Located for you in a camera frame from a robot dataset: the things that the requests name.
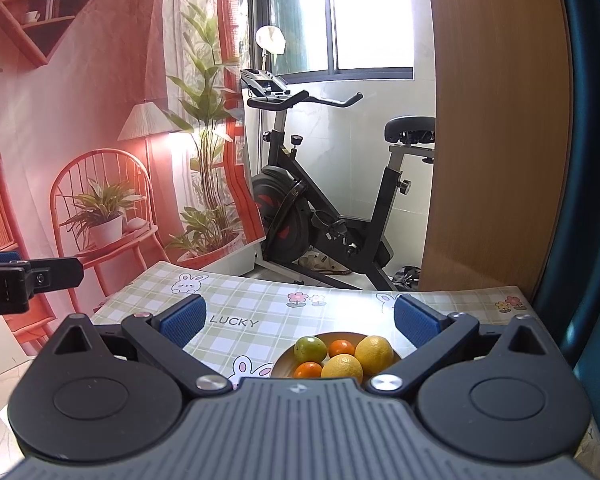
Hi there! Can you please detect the beige plate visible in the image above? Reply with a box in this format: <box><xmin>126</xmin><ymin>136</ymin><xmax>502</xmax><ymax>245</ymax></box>
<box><xmin>271</xmin><ymin>331</ymin><xmax>402</xmax><ymax>380</ymax></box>

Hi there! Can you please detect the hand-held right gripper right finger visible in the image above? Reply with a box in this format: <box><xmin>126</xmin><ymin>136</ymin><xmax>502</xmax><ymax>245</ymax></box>
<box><xmin>367</xmin><ymin>294</ymin><xmax>562</xmax><ymax>395</ymax></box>

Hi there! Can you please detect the window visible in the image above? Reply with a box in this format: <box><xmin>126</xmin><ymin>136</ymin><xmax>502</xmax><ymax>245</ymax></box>
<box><xmin>247</xmin><ymin>0</ymin><xmax>416</xmax><ymax>81</ymax></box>

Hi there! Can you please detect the black bag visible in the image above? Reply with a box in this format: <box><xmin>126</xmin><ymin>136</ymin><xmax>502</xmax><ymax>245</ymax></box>
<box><xmin>391</xmin><ymin>265</ymin><xmax>422</xmax><ymax>291</ymax></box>

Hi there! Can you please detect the dark teal curtain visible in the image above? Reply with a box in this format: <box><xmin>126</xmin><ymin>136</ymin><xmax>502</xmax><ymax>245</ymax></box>
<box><xmin>532</xmin><ymin>0</ymin><xmax>600</xmax><ymax>376</ymax></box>

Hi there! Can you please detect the black exercise bike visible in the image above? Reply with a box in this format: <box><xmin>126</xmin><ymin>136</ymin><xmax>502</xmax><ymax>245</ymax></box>
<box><xmin>240</xmin><ymin>67</ymin><xmax>437</xmax><ymax>292</ymax></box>

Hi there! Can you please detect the yellow lemon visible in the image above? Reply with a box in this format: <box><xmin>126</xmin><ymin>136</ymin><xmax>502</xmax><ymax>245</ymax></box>
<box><xmin>355</xmin><ymin>335</ymin><xmax>395</xmax><ymax>376</ymax></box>

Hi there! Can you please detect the printed pink wall backdrop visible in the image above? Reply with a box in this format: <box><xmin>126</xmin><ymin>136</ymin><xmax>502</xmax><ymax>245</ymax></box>
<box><xmin>0</xmin><ymin>0</ymin><xmax>267</xmax><ymax>356</ymax></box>

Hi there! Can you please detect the green apple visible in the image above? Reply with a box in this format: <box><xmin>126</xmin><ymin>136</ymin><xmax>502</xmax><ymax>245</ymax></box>
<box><xmin>294</xmin><ymin>336</ymin><xmax>327</xmax><ymax>363</ymax></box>

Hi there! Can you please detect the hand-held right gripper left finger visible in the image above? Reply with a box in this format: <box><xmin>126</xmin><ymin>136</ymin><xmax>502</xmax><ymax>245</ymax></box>
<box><xmin>37</xmin><ymin>294</ymin><xmax>233</xmax><ymax>395</ymax></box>

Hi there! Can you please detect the large yellow orange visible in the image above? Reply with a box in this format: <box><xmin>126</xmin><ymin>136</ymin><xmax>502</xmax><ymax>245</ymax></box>
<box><xmin>321</xmin><ymin>354</ymin><xmax>364</xmax><ymax>381</ymax></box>

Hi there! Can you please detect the light sneaker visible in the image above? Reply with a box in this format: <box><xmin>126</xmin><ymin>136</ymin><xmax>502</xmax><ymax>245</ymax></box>
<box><xmin>300</xmin><ymin>252</ymin><xmax>353</xmax><ymax>277</ymax></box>

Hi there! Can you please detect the wooden door panel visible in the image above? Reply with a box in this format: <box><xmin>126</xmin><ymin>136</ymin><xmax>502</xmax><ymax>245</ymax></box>
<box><xmin>420</xmin><ymin>0</ymin><xmax>573</xmax><ymax>298</ymax></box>

